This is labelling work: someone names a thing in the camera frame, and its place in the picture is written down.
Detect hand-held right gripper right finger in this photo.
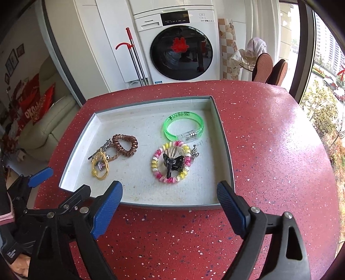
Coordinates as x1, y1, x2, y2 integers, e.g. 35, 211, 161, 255
216, 180, 312, 280

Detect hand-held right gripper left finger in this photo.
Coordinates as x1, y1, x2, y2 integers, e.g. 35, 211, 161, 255
24, 180, 124, 280

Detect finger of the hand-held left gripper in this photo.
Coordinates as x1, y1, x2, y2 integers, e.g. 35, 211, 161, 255
58, 184, 92, 213
19, 166, 53, 189

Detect yellow beaded hair tie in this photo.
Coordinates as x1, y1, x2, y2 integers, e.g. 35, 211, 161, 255
91, 151, 111, 180

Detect beige braided hair tie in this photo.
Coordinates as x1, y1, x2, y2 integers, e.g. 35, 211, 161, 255
93, 148, 122, 169

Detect silver metal clasp chain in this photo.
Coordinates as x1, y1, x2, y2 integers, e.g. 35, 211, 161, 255
88, 138, 113, 159

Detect pink yellow spiral bracelet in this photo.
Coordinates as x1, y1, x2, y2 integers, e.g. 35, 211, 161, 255
151, 140, 193, 184

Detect black hair claw clip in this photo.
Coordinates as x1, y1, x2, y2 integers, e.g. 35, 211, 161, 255
162, 153, 185, 179

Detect grey shallow tray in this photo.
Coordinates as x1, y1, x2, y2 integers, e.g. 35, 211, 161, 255
59, 95, 234, 210

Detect person's left hand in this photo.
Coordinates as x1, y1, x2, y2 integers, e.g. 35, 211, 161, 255
9, 254, 30, 278

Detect cream sofa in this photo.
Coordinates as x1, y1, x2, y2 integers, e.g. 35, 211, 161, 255
19, 58, 81, 162

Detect red cushion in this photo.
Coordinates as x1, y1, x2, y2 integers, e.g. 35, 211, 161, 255
16, 74, 56, 127

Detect white cabinet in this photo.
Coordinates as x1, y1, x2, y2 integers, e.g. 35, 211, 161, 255
43, 0, 151, 107

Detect brown soled shoe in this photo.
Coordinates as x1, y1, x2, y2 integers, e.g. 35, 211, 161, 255
252, 53, 273, 84
265, 59, 288, 87

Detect white drying rack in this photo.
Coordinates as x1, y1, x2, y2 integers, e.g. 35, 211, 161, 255
229, 48, 259, 73

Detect white washing machine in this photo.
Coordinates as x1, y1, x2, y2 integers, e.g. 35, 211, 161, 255
129, 0, 223, 87

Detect beige checkered cloth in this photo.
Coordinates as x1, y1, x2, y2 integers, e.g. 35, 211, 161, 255
218, 18, 247, 81

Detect white towel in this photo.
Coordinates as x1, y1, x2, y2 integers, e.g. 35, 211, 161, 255
245, 37, 267, 58

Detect brown spiral hair tie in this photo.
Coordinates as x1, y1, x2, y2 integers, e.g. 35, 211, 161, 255
112, 134, 138, 157

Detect green translucent bracelet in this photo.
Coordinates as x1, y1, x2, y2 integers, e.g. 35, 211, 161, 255
163, 111, 206, 142

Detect framed wall pictures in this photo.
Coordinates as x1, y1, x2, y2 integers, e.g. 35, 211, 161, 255
5, 43, 25, 84

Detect red handled mop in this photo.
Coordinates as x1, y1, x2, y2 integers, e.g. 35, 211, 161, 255
115, 27, 149, 87

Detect dark window frame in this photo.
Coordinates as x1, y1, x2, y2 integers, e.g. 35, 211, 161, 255
288, 0, 316, 104

